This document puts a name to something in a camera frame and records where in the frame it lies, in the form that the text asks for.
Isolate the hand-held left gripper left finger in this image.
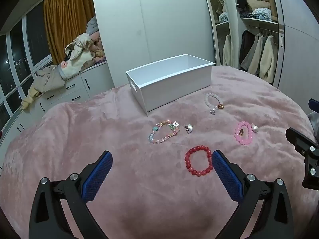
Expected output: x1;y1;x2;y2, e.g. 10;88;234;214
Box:
29;151;113;239

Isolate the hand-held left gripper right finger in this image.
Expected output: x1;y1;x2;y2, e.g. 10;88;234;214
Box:
211;149;294;239

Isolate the red bead bracelet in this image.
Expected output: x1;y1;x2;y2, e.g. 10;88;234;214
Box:
185;145;214;177

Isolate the bright pink bead bracelet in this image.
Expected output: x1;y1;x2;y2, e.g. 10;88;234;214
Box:
234;121;254;145

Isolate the multicolour bead bracelet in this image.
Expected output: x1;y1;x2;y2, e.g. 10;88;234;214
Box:
149;120;180;145

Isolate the pale pink bead bracelet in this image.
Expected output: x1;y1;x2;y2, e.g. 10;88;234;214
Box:
204;92;225;115

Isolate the white storage box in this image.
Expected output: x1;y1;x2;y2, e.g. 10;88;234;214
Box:
125;54;216;117

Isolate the grey cloth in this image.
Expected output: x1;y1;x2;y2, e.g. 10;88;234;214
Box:
308;112;319;141

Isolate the pink fleece blanket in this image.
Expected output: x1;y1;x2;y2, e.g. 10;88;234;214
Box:
0;65;319;239

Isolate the hanging cream coat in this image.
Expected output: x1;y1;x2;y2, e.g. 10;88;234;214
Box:
248;33;275;83

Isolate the hanging grey coat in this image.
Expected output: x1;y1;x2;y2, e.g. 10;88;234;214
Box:
241;35;262;72

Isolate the hanging black coat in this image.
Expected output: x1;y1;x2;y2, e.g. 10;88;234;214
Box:
239;29;256;66

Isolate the white drawer cabinet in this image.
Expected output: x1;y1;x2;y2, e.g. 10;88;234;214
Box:
0;60;115;142

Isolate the open wardrobe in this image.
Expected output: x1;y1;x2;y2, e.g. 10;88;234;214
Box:
235;0;286;88

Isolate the beige jacket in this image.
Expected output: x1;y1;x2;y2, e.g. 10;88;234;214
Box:
20;65;66;110

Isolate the cream floral cloth bag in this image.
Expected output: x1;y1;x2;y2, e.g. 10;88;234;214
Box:
58;52;93;80

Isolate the stack of folded clothes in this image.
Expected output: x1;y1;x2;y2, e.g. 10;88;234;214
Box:
240;0;279;21

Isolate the standing mirror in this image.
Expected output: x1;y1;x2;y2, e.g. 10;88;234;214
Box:
204;0;236;67

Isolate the pile of pink grey clothes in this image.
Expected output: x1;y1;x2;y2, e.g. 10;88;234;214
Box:
85;14;108;68

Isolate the orange curtain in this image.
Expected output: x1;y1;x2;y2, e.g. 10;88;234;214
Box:
43;0;96;65

